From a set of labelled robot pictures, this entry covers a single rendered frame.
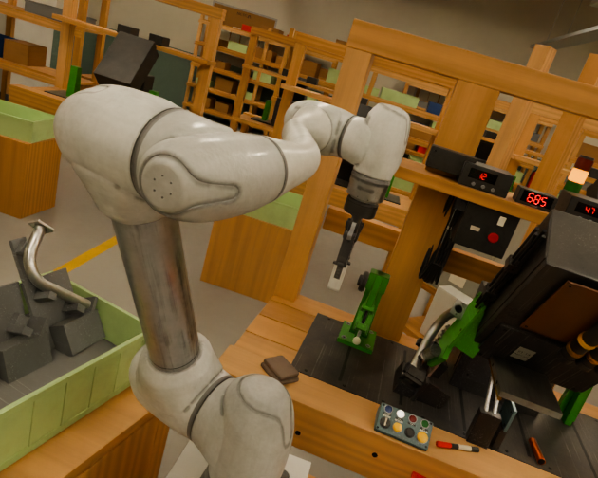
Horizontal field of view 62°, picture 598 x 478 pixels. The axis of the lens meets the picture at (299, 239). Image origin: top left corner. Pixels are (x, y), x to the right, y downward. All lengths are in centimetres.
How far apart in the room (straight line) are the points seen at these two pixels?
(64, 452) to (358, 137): 98
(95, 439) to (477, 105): 148
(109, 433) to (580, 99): 167
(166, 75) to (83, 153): 1179
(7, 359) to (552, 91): 173
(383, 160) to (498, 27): 1067
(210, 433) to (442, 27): 1090
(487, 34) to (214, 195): 1117
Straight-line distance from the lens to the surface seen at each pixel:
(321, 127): 109
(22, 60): 680
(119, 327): 157
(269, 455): 103
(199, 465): 123
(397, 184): 853
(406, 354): 189
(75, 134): 72
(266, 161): 63
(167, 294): 87
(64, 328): 151
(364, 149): 108
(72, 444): 138
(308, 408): 145
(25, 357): 146
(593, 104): 184
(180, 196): 56
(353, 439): 148
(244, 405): 99
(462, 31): 1157
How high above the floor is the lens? 176
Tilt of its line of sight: 19 degrees down
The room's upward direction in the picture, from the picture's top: 17 degrees clockwise
